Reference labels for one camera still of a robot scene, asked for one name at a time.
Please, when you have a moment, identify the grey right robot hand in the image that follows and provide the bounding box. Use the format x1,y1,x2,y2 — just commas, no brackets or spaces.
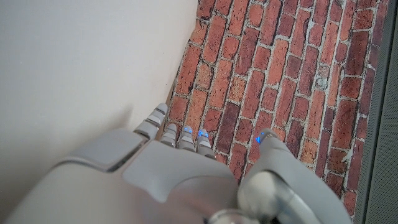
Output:
0,102,354,224

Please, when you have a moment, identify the red brick printed backdrop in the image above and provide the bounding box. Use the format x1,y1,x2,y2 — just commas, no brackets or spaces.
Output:
158,0,391,218

